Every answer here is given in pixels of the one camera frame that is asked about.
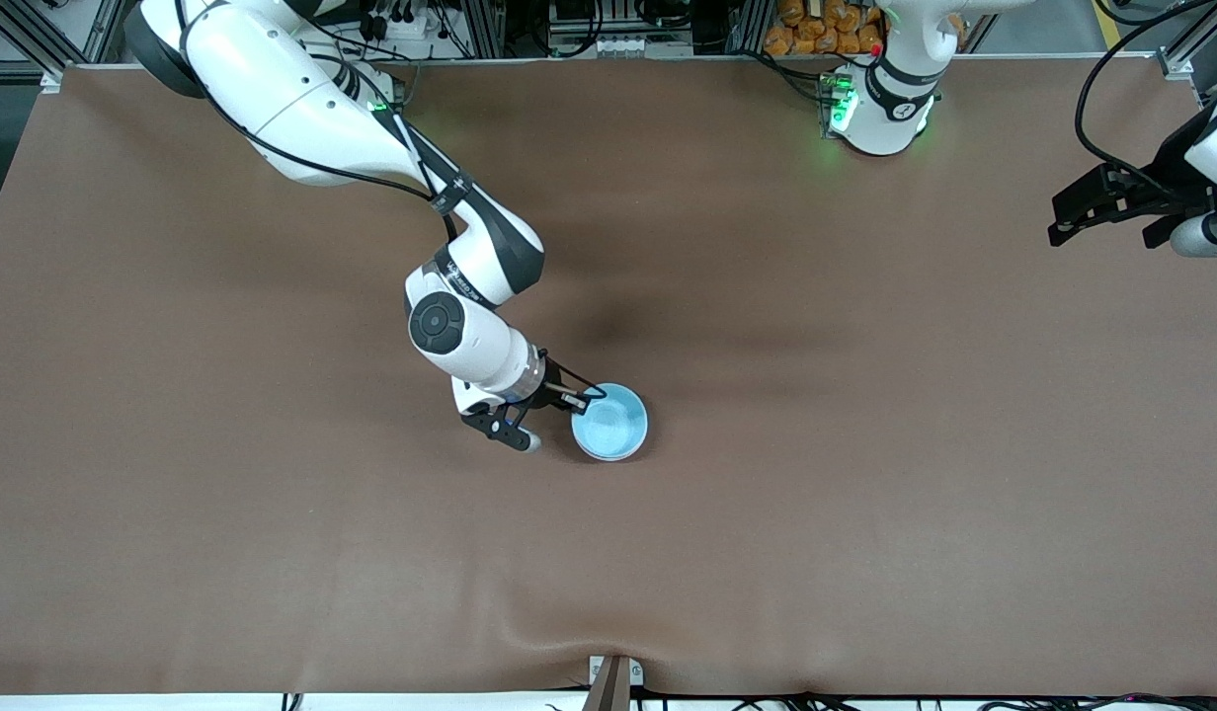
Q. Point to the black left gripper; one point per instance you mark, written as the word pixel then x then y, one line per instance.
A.
pixel 1161 191

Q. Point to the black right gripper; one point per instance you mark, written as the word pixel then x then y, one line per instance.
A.
pixel 551 392

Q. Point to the blue bowl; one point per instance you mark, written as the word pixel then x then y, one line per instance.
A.
pixel 613 425

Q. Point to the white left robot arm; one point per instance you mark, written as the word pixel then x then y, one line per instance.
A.
pixel 890 99

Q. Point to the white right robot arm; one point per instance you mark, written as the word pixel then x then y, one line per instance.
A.
pixel 273 79

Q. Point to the orange toy food pile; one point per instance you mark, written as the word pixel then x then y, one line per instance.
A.
pixel 816 30

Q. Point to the grey electronics box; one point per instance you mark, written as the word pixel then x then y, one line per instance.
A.
pixel 618 39

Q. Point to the white power strip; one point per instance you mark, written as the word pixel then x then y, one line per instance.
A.
pixel 401 20

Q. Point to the aluminium corner frame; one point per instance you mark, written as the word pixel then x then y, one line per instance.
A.
pixel 1186 54

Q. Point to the metal table edge bracket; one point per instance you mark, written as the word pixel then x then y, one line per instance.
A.
pixel 615 681

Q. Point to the aluminium frame post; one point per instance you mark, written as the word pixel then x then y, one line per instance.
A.
pixel 485 25
pixel 752 25

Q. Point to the aluminium frame strut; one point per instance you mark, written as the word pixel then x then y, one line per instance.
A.
pixel 21 25

